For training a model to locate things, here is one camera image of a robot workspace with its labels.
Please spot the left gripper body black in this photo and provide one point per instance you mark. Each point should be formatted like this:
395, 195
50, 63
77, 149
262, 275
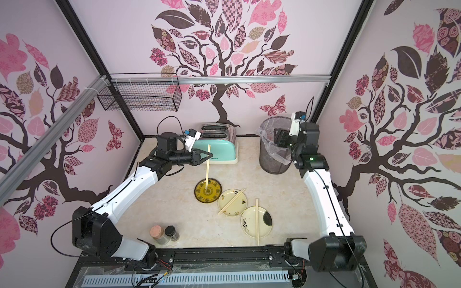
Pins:
195, 157

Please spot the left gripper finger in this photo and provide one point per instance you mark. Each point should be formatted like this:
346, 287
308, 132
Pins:
202, 153
204, 158

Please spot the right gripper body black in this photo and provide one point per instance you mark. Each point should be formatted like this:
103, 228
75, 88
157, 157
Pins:
284, 137

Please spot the chopsticks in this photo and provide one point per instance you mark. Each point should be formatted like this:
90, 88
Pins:
257, 221
207, 168

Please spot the chopsticks panda wrapper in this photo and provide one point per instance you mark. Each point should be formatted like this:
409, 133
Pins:
230, 202

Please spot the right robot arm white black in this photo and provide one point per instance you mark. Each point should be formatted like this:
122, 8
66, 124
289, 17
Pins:
338, 247

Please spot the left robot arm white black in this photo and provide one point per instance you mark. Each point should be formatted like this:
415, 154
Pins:
94, 230

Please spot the clear plastic bin liner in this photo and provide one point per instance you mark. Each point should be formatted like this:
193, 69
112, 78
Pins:
270, 144

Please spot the black mesh trash bin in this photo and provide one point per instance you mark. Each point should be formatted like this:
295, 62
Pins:
272, 158

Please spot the mint green toaster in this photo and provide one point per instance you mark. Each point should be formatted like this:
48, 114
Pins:
222, 141

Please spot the yellow patterned plate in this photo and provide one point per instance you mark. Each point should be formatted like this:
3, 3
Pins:
207, 191

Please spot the cream plate with calligraphy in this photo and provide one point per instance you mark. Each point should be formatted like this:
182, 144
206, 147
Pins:
236, 207

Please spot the black lid spice jar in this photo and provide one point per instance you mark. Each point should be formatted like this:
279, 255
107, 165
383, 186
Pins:
172, 233

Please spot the cream plate with green patch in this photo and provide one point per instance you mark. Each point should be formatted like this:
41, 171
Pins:
248, 222

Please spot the pink lid spice jar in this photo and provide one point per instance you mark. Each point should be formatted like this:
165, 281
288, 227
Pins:
158, 234

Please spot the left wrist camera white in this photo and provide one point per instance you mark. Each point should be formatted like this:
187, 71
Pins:
190, 137

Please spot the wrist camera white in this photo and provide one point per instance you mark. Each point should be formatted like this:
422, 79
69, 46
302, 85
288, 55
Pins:
297, 118
190, 137

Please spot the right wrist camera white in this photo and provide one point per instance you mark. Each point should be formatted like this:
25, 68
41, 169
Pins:
297, 118

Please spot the aluminium frame bar rear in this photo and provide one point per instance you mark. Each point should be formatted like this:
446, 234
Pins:
314, 78

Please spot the aluminium frame bar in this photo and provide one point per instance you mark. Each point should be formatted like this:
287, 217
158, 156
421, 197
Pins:
314, 78
16, 175

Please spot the black wire wall basket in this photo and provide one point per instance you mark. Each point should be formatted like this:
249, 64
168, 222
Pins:
159, 92

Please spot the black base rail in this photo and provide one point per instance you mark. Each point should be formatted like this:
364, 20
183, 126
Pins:
226, 259

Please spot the white slotted cable duct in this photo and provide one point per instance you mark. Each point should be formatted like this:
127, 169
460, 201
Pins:
185, 279

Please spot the aluminium frame bar left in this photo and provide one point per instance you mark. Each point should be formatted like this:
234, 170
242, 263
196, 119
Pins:
16, 175

